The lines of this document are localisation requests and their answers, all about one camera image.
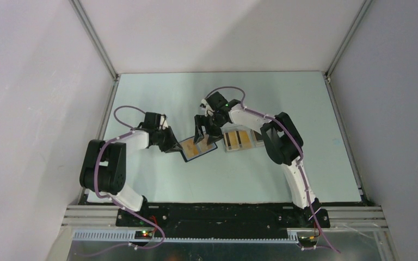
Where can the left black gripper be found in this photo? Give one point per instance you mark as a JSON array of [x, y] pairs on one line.
[[172, 141]]

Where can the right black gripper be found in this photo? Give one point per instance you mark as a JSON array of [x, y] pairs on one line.
[[199, 121]]

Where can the black card holder wallet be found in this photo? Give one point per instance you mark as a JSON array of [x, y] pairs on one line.
[[201, 154]]

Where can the orange credit card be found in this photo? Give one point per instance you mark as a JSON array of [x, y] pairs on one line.
[[190, 150], [237, 140], [204, 147]]

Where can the clear plastic card tray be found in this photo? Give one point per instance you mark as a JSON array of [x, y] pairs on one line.
[[256, 137]]

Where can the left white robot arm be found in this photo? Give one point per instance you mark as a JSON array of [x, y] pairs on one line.
[[104, 169]]

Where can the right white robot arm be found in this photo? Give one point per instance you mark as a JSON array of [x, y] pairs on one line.
[[281, 139]]

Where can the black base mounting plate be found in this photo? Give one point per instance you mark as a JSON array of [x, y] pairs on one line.
[[224, 220]]

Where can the left controller board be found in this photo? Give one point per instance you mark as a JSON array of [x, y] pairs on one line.
[[143, 235]]

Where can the controller board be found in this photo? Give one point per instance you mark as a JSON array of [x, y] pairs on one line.
[[308, 243], [143, 235]]

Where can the right controller board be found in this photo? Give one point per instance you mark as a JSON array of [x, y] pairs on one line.
[[308, 243]]

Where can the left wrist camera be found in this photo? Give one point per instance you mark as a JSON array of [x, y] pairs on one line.
[[163, 122]]

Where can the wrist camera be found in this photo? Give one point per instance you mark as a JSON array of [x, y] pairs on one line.
[[203, 104], [163, 122]]

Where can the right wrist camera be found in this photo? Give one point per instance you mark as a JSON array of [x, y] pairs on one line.
[[203, 104]]

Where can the left aluminium frame post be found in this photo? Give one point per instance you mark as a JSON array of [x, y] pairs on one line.
[[89, 28]]

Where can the aluminium frame post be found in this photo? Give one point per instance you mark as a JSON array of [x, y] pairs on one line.
[[355, 24], [89, 28]]

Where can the right aluminium frame post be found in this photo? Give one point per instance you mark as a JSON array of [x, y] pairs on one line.
[[355, 24]]

